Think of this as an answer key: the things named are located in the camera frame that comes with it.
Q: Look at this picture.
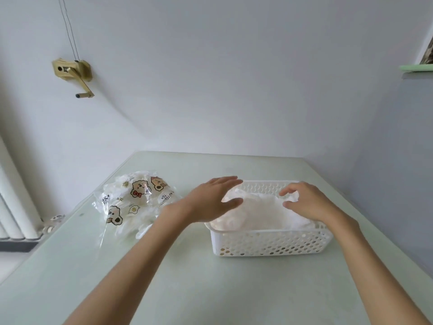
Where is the person's left hand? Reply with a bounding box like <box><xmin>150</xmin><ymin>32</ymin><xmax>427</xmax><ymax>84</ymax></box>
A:
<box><xmin>184</xmin><ymin>176</ymin><xmax>244</xmax><ymax>225</ymax></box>

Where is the person's right hand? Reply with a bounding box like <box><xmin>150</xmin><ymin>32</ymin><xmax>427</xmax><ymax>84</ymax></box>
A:
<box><xmin>278</xmin><ymin>181</ymin><xmax>346</xmax><ymax>225</ymax></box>

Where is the stack of white gloves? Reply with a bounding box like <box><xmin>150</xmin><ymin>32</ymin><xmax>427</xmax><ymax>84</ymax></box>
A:
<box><xmin>211</xmin><ymin>189</ymin><xmax>327</xmax><ymax>232</ymax></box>

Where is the white perforated plastic basket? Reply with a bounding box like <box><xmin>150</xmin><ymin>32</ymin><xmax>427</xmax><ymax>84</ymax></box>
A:
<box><xmin>204</xmin><ymin>180</ymin><xmax>334</xmax><ymax>258</ymax></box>

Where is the clear bear-print plastic bag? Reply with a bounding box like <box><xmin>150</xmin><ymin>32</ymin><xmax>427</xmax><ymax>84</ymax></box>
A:
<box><xmin>93</xmin><ymin>169</ymin><xmax>185</xmax><ymax>247</ymax></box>

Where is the person's left forearm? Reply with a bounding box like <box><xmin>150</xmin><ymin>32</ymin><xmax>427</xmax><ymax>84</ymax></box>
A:
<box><xmin>64</xmin><ymin>199</ymin><xmax>200</xmax><ymax>325</ymax></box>

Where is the person's right forearm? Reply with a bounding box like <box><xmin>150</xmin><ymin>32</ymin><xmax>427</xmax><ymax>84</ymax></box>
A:
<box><xmin>323</xmin><ymin>213</ymin><xmax>430</xmax><ymax>325</ymax></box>

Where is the white radiator valve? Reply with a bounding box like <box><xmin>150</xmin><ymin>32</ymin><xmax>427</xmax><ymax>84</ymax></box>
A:
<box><xmin>42</xmin><ymin>214</ymin><xmax>65</xmax><ymax>234</ymax></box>

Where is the white column radiator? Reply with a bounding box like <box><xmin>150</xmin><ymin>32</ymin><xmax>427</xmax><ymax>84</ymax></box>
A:
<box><xmin>0</xmin><ymin>135</ymin><xmax>43</xmax><ymax>241</ymax></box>

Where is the brass wall crank winch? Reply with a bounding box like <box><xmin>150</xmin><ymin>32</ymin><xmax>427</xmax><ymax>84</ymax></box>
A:
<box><xmin>51</xmin><ymin>58</ymin><xmax>95</xmax><ymax>99</ymax></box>

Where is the thin steel winch cable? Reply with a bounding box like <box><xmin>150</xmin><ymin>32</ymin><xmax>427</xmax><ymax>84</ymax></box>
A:
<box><xmin>57</xmin><ymin>0</ymin><xmax>80</xmax><ymax>62</ymax></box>

